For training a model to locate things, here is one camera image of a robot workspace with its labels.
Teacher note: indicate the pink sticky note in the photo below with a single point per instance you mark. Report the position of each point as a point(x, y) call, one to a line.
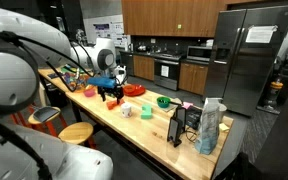
point(187, 105)

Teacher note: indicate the green sticker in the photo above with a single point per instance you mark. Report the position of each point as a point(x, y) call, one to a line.
point(179, 26)

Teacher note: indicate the wooden upper kitchen cabinets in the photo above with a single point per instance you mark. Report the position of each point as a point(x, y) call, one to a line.
point(170, 16)

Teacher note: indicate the orange-legged stool with grey pan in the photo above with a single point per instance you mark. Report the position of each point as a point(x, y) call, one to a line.
point(32, 120)

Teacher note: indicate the white cup with sticks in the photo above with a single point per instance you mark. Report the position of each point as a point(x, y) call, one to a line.
point(121, 77)

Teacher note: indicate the wide wooden lower cabinet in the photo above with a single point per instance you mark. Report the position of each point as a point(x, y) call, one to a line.
point(193, 77)

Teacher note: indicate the dark dishwasher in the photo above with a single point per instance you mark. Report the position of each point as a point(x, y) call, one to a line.
point(127, 63)

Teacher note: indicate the pink bowl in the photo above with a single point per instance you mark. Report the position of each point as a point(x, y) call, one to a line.
point(89, 92)

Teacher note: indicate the plain white cup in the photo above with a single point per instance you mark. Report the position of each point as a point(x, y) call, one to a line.
point(223, 111)

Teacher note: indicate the wooden cabinet above refrigerator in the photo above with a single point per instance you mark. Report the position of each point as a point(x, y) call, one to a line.
point(260, 2)

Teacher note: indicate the clear bag of colourful blocks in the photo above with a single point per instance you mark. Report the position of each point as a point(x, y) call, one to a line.
point(79, 81)

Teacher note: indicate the silver microwave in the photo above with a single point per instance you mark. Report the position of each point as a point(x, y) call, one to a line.
point(199, 53)

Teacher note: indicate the stainless steel refrigerator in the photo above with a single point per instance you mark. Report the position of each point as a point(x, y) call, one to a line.
point(250, 66)

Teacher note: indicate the yellow and grey vacuum cleaner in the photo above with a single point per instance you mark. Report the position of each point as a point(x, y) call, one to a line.
point(273, 93)

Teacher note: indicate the black electronics box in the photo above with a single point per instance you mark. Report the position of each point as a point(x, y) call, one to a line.
point(194, 117)

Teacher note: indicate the small black phone on stand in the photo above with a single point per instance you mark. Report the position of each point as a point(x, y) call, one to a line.
point(181, 115)

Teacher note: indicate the white printed tin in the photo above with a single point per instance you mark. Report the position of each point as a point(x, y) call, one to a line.
point(126, 110)

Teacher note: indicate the wall posters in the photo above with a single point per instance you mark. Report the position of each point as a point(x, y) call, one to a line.
point(112, 31)

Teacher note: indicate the yellow sticky note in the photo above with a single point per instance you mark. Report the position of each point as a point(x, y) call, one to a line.
point(224, 127)

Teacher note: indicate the grey dustpan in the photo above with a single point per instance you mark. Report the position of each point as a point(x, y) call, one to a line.
point(45, 113)

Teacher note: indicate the red plate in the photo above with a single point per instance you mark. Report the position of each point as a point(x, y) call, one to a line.
point(137, 92)

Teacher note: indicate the black and steel oven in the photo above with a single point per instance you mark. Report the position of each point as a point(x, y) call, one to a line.
point(166, 81)

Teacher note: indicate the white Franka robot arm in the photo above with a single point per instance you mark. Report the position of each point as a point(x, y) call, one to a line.
point(10, 76)

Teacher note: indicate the white paper sheet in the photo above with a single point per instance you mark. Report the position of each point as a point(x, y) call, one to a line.
point(260, 34)

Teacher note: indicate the round all-wood stool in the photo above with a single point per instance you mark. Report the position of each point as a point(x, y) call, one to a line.
point(75, 132)

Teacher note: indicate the white and blue paper bag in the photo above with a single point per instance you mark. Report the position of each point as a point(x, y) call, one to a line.
point(208, 126)

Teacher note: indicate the orange foam block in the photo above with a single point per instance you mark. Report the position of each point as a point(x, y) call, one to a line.
point(112, 105)

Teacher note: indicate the green bowl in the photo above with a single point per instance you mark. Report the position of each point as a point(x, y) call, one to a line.
point(163, 102)

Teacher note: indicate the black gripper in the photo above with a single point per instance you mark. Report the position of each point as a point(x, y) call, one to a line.
point(110, 90)

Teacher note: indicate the narrow wooden lower cabinet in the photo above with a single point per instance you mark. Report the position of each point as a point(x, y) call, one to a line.
point(144, 67)

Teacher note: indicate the white stack on microwave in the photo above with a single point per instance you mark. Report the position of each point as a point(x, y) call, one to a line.
point(209, 43)

